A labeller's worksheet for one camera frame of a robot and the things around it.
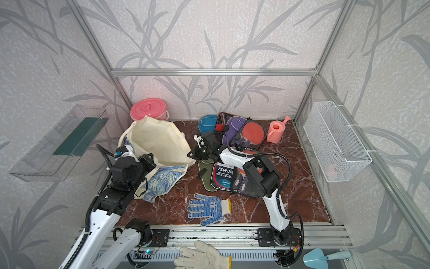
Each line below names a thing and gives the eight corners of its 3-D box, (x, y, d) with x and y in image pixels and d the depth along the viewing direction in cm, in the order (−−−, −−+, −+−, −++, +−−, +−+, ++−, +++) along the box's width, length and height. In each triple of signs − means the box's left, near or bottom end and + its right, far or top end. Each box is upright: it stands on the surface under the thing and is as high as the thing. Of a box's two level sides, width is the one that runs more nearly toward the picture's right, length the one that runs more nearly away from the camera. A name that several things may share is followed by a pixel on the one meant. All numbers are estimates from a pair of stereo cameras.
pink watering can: (263, 141, 111) (266, 130, 102) (273, 123, 121) (276, 112, 113) (277, 147, 107) (282, 136, 99) (286, 129, 118) (291, 117, 110)
